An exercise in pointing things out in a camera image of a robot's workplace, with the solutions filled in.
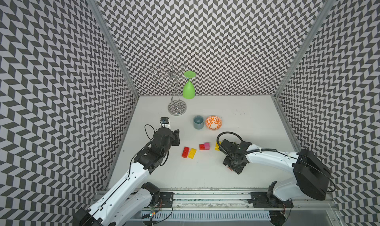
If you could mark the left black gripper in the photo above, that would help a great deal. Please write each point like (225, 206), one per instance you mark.
(175, 137)

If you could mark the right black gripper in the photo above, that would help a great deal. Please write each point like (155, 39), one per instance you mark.
(237, 169)

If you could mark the yellow curved lego brick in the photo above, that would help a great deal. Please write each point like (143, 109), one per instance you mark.
(217, 146)

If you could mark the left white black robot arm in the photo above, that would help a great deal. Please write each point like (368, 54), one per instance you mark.
(132, 192)

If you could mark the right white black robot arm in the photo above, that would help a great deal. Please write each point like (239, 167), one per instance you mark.
(310, 177)

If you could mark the red long lego brick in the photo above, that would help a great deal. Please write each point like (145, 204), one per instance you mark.
(185, 152)

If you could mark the yellow long lego brick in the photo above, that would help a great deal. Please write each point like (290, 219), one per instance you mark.
(192, 153)

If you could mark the grey blue ceramic cup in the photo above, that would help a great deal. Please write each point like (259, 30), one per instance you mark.
(198, 122)

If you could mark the orange white patterned bowl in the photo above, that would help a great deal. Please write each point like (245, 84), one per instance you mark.
(213, 122)

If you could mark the green plastic wine glass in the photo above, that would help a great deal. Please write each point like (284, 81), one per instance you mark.
(189, 89)

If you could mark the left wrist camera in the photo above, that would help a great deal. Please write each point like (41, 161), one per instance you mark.
(165, 122)

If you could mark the chrome wire glass rack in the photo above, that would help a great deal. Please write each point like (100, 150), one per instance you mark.
(171, 75)

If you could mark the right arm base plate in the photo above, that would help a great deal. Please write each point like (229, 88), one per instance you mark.
(267, 200)

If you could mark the aluminium front rail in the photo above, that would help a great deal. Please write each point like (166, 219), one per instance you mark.
(239, 199)

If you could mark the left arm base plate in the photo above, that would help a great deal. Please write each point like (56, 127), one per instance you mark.
(160, 200)

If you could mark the white slotted cable duct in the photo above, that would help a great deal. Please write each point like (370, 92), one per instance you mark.
(204, 216)

